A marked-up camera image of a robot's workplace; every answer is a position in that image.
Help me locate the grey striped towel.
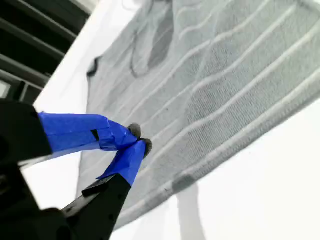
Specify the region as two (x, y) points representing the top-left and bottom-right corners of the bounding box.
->
(76, 0), (320, 231)

